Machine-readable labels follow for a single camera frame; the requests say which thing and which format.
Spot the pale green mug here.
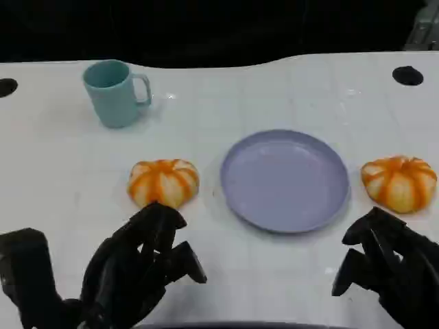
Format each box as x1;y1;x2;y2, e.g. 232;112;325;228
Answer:
82;60;152;130

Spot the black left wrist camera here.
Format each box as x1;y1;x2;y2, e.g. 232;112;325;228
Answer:
0;228;82;329

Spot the black table cable hole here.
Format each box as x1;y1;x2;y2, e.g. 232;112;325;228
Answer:
392;65;425;86
0;77;19;99

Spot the orange and white bread roll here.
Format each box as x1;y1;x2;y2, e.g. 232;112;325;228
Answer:
360;156;438;215
127;158;201;210

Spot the grey background machine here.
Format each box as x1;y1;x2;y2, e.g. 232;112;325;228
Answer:
403;0;439;52

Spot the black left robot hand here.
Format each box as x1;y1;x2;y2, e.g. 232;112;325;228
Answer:
80;201;208;329

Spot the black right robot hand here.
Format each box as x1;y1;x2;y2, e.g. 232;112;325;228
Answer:
331;206;439;329

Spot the lilac plate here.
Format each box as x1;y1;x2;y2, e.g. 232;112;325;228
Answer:
219;129;351;234

